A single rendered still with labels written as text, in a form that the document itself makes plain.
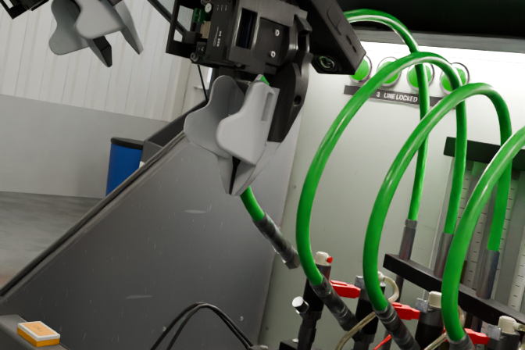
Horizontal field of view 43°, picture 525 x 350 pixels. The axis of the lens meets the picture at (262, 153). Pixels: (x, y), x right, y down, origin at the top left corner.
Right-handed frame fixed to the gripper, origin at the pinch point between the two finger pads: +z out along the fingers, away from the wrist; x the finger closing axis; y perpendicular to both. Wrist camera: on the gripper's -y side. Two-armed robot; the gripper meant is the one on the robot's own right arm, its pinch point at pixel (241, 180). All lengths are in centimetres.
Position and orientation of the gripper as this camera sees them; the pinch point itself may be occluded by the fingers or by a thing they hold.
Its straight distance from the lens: 54.3
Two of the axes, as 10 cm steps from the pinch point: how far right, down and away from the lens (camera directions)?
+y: -6.7, -0.9, -7.4
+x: 7.2, 1.7, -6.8
